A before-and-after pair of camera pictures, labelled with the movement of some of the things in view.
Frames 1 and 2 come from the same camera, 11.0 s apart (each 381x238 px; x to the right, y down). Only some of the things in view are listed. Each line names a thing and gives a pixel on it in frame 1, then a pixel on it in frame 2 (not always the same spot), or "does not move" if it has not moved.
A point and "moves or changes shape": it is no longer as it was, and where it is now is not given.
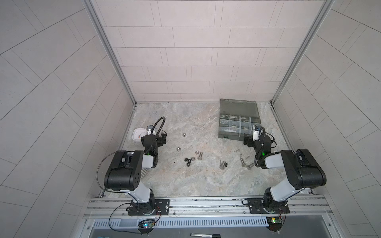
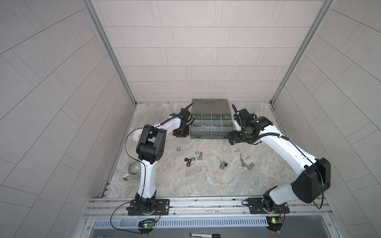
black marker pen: [206, 235] does not move
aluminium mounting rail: [304, 206] does not move
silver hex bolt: [200, 157] does not move
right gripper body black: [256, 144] -> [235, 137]
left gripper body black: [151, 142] -> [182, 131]
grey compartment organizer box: [236, 117] moves or changes shape
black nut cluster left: [189, 161] does not move
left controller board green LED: [145, 226] does not move
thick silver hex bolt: [249, 166] does not move
